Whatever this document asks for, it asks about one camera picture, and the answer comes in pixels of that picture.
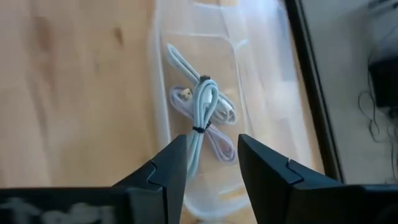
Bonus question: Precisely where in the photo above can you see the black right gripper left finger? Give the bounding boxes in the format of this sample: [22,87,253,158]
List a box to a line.
[111,134,188,224]

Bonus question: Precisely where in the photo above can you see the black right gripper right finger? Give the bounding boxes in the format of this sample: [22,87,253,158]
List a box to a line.
[238,133,365,224]

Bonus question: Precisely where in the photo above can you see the light blue USB cable bundle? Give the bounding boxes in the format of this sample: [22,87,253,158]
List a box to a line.
[185,77,220,182]

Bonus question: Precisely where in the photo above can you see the white USB cable coil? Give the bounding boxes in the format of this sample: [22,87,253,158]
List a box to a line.
[165,42,239,126]

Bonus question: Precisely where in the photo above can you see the frosted translucent plastic bin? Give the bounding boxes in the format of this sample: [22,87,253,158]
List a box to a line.
[148,0,325,222]

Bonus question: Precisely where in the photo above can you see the black computer tower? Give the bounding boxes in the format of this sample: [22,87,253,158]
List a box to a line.
[368,58,398,109]

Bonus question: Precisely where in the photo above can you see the lilac USB cable bundle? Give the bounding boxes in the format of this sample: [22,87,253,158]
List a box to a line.
[169,85,237,163]

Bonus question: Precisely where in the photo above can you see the tangled floor cables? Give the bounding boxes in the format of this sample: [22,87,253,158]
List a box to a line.
[357,89,398,182]

